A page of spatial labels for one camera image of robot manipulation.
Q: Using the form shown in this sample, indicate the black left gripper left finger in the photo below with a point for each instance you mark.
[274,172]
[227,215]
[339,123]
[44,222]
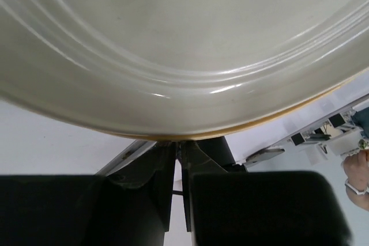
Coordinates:
[129,207]

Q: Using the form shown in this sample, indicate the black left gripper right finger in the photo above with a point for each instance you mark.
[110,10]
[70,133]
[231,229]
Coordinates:
[226,205]

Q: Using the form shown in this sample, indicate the bystander hand with watch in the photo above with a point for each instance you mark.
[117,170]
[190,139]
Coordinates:
[356,170]

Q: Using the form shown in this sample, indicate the large beige plate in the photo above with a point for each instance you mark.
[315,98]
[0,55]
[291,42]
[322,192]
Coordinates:
[187,68]

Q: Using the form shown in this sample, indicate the aluminium table rail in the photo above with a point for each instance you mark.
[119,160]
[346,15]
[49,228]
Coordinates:
[128,155]

